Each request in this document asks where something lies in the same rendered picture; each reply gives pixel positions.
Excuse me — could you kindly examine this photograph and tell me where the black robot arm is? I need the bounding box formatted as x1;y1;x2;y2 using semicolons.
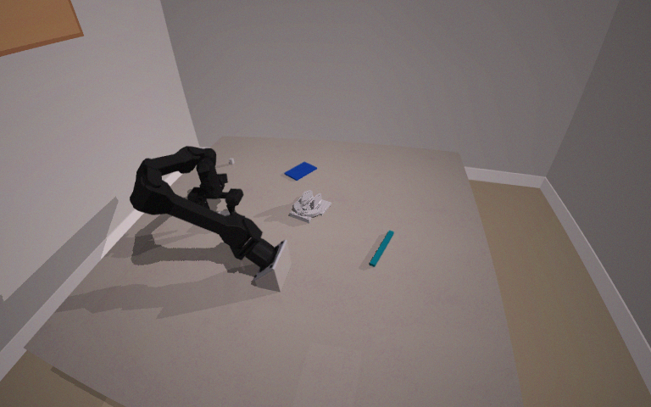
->
130;146;280;272

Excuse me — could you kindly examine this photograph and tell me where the teal rectangular bar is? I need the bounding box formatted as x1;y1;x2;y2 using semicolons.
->
370;230;394;267

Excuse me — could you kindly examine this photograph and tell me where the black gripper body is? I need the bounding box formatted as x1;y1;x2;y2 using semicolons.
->
188;176;243;206

